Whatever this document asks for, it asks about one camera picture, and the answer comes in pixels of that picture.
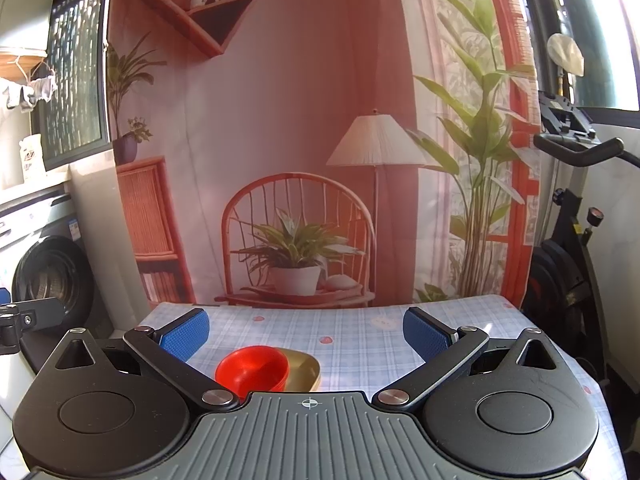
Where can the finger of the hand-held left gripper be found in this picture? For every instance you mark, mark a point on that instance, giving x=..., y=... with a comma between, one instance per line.
x=37, y=312
x=4, y=295

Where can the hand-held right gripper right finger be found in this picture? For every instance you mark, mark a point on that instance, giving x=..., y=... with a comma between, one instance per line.
x=427, y=332

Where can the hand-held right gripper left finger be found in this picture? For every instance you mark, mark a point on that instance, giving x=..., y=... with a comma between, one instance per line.
x=184, y=335

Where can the red plastic bowl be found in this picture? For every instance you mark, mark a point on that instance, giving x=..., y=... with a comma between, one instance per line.
x=250, y=367

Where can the olive gold plate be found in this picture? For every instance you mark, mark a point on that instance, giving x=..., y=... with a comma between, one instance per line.
x=305, y=370

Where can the white washing machine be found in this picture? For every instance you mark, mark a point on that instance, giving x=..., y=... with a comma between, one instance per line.
x=50, y=270

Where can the blue checked tablecloth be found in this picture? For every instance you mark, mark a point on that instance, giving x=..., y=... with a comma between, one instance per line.
x=350, y=330

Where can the white detergent bag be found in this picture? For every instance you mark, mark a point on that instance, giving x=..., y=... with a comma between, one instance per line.
x=31, y=160

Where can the black exercise bike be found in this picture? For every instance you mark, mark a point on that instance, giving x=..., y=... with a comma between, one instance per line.
x=565, y=270

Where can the hanging grey laundry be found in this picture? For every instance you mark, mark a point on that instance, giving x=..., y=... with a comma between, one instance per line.
x=30, y=91

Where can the dark framed window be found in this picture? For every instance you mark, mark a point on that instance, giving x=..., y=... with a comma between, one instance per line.
x=75, y=85

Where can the wooden hoop drying rack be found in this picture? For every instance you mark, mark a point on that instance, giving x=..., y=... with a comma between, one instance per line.
x=20, y=57

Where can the printed room backdrop cloth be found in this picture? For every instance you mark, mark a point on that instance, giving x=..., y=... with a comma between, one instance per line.
x=300, y=85

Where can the white cloth cover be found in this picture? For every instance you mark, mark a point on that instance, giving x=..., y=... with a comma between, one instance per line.
x=565, y=52

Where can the large dark window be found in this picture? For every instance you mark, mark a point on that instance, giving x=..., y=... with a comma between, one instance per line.
x=600, y=35

